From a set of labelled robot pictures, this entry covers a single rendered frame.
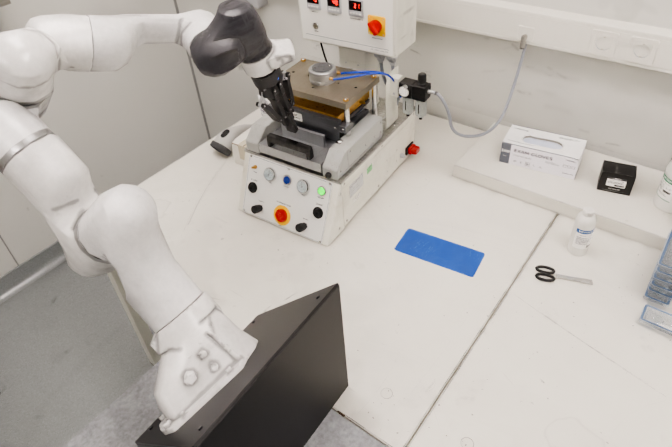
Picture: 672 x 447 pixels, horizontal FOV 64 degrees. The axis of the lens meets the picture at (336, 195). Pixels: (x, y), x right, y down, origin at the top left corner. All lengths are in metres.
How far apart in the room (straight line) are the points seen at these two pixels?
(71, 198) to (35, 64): 0.23
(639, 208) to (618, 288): 0.29
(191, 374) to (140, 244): 0.24
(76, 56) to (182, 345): 0.58
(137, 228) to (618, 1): 1.37
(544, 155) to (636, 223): 0.32
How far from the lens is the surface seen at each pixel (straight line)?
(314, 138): 1.53
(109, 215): 0.95
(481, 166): 1.76
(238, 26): 1.23
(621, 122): 1.87
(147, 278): 1.00
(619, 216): 1.68
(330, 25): 1.66
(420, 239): 1.55
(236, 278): 1.50
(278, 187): 1.58
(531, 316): 1.41
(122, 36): 1.19
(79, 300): 2.74
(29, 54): 1.06
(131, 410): 1.34
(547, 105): 1.91
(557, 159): 1.74
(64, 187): 1.04
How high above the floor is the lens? 1.83
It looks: 39 degrees down
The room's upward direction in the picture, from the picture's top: 5 degrees counter-clockwise
